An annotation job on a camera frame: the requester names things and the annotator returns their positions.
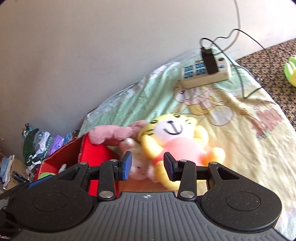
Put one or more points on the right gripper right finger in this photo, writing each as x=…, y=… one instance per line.
x=185, y=172

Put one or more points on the white power strip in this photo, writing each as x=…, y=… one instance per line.
x=195, y=75

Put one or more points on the cartoon bear bed sheet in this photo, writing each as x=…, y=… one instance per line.
x=240, y=117

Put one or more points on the red cardboard box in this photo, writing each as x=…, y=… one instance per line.
x=78, y=150

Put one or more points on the green bean plush toy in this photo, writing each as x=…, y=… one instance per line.
x=45, y=174

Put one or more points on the white bunny plush blue bow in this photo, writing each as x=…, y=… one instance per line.
x=142, y=167

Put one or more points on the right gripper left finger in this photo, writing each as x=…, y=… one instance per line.
x=111, y=173

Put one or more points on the small green frog plush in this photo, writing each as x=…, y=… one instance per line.
x=290, y=70

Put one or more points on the white rabbit plush toy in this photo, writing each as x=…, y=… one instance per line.
x=63, y=167

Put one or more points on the blue checkered cloth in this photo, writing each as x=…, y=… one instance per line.
x=70, y=136

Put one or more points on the purple tissue pack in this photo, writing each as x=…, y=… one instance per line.
x=56, y=144

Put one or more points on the yellow tiger plush toy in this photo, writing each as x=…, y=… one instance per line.
x=182, y=138

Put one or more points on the pile of folded clothes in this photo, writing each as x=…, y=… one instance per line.
x=35, y=148

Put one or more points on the brown patterned mattress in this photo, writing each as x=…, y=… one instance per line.
x=268, y=69

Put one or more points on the black charger plug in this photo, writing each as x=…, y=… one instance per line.
x=209, y=60

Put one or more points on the pink plush toy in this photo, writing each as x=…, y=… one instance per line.
x=112, y=135

